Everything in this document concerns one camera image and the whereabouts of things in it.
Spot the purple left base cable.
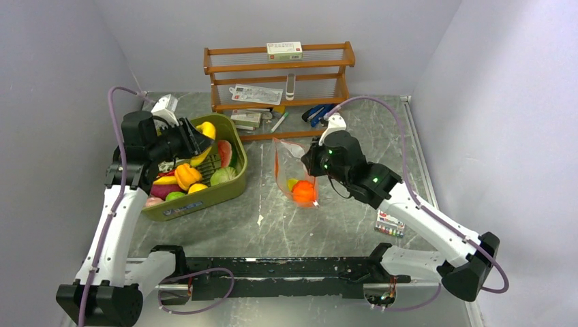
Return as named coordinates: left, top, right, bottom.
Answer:
left=157, top=267, right=236, bottom=316

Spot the orange wooden shelf rack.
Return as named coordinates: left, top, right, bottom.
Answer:
left=203, top=41, right=356, bottom=113

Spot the blue stapler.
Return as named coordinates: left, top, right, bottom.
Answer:
left=301, top=104, right=335, bottom=127

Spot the pink peach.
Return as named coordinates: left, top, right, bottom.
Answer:
left=144, top=196, right=164, bottom=208

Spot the orange tangerine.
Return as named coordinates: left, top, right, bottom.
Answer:
left=291, top=180, right=318, bottom=206

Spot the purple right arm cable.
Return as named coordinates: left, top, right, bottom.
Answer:
left=324, top=95, right=511, bottom=294

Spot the watermelon slice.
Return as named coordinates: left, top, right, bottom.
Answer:
left=217, top=140, right=238, bottom=168

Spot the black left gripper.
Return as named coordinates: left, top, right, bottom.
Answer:
left=148, top=116, right=214, bottom=164

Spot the green white marker pen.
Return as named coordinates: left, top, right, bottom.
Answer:
left=271, top=112, right=288, bottom=133

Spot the green lime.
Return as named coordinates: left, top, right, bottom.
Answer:
left=165, top=191, right=186, bottom=202

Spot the yellow lemon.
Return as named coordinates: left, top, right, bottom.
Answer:
left=187, top=183, right=208, bottom=194

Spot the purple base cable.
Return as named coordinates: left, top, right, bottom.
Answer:
left=367, top=267, right=442, bottom=313
left=157, top=267, right=236, bottom=316

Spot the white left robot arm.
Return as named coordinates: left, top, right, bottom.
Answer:
left=56, top=111, right=216, bottom=326

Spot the red chili pepper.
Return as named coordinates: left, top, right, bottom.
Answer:
left=157, top=170, right=174, bottom=177

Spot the white flat packet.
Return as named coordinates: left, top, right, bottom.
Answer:
left=228, top=84, right=284, bottom=106

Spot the white green box on shelf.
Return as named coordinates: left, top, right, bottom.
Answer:
left=266, top=42, right=303, bottom=61

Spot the white grey small device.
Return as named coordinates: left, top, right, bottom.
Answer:
left=285, top=73, right=296, bottom=101

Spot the clear zip top bag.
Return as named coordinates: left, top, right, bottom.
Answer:
left=273, top=138, right=319, bottom=208

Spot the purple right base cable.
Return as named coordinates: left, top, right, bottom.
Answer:
left=367, top=267, right=442, bottom=313

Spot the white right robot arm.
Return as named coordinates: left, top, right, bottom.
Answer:
left=301, top=130, right=500, bottom=302

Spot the olive green plastic bin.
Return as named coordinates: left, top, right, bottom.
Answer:
left=141, top=113, right=247, bottom=221

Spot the green cabbage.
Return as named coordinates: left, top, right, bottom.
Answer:
left=210, top=166, right=238, bottom=186

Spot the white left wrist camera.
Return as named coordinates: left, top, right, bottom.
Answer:
left=151, top=94, right=178, bottom=129

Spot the orange bell pepper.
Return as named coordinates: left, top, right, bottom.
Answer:
left=174, top=163, right=202, bottom=191

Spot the colourful marker set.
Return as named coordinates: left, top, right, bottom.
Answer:
left=374, top=211, right=405, bottom=238

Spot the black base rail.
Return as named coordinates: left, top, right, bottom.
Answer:
left=161, top=256, right=411, bottom=300

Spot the yellow banana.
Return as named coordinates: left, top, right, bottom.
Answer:
left=189, top=121, right=216, bottom=167

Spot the white green box lower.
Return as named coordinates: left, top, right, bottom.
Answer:
left=230, top=110, right=262, bottom=127

